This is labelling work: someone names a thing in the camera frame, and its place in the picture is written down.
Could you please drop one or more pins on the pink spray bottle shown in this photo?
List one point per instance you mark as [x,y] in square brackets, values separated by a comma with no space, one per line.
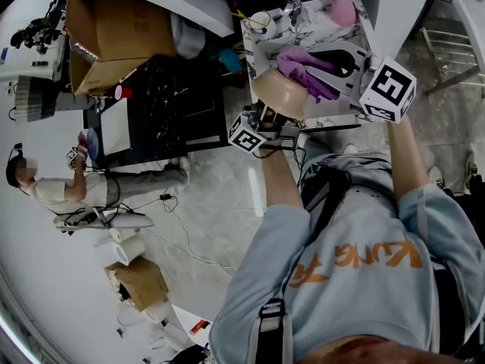
[343,10]

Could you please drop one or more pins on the blue plate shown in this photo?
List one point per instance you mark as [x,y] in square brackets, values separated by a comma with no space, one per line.
[92,144]

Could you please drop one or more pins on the grey pleated lampshade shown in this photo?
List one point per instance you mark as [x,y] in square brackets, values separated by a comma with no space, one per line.
[34,99]

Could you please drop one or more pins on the white board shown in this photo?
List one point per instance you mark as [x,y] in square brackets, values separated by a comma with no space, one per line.
[115,127]

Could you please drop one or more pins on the black power adapter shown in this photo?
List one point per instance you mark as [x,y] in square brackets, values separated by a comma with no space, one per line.
[166,196]

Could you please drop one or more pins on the marble sink cabinet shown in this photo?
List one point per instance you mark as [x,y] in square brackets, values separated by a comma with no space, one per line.
[329,36]

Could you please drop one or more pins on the blue plastic object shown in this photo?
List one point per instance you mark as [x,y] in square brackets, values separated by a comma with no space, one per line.
[230,60]

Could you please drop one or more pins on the person's left hand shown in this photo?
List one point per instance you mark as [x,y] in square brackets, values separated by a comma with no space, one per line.
[271,125]

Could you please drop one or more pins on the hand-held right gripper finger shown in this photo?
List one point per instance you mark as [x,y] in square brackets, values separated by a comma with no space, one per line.
[341,53]
[343,82]

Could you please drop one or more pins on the large cardboard box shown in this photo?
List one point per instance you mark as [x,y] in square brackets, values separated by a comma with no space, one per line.
[121,25]

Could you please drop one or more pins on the purple cloth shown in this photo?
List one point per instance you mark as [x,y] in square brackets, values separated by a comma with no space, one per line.
[295,61]

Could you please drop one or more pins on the person's right forearm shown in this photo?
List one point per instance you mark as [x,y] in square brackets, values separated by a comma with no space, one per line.
[407,157]

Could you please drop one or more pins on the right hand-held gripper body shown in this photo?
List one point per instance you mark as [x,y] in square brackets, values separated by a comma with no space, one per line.
[390,89]

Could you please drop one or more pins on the red packet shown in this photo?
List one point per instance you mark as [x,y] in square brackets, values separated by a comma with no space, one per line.
[199,326]

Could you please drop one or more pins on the white mug with blue print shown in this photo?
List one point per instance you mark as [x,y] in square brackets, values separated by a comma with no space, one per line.
[260,22]

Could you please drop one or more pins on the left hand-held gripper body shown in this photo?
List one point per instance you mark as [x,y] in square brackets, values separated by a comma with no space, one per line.
[244,139]

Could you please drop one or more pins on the light blue printed t-shirt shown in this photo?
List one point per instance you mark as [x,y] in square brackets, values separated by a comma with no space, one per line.
[360,298]

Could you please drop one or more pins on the small cardboard box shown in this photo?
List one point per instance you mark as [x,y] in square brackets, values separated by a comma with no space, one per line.
[140,283]

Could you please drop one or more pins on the person's white shoe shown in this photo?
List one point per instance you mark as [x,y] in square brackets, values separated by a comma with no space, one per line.
[350,148]

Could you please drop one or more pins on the black table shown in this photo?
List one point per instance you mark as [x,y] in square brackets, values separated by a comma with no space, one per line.
[163,108]

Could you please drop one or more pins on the grey trousers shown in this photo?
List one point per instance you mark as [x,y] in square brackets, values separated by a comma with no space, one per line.
[363,169]

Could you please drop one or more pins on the black camera equipment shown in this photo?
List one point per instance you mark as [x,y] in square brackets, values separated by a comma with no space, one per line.
[36,34]

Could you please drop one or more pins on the red plastic cup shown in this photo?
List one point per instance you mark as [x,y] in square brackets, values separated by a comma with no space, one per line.
[123,92]

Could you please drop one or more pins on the person's left forearm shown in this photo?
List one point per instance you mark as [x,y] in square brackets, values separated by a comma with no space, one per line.
[280,184]

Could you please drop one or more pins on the beige bowl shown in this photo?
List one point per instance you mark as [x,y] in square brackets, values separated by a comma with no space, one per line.
[280,93]

